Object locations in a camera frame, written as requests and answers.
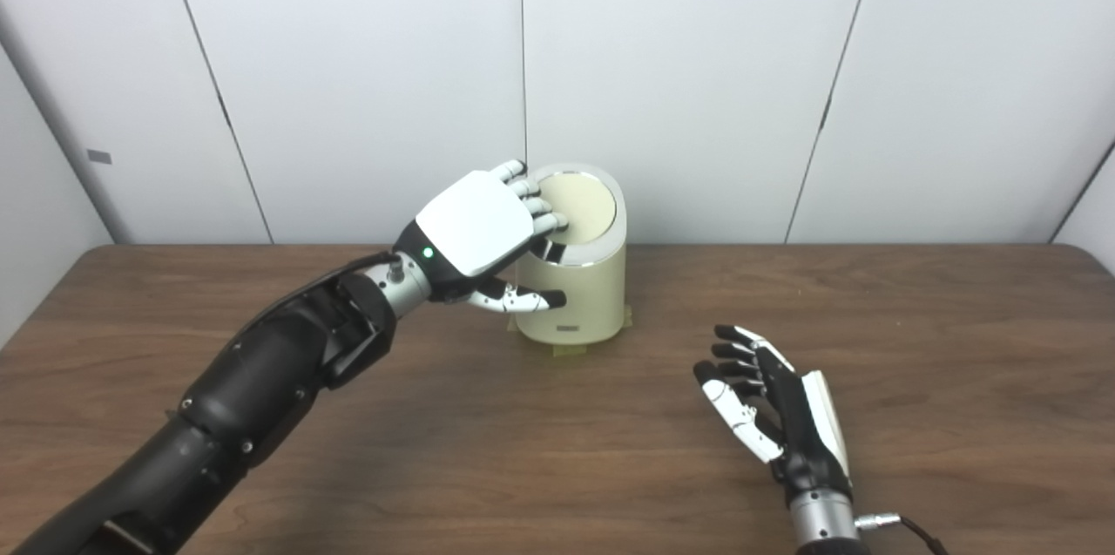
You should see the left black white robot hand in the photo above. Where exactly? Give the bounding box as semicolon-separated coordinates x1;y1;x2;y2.
394;159;571;315

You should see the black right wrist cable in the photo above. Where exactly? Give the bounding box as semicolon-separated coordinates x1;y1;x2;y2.
854;512;952;555

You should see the cream-colored cylindrical bin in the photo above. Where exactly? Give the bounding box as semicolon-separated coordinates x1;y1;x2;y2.
512;163;628;345

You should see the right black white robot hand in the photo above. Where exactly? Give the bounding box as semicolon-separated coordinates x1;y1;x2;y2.
693;325;855;509

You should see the cream round bin lid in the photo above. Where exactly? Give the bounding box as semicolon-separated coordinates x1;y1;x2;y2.
536;173;618;242

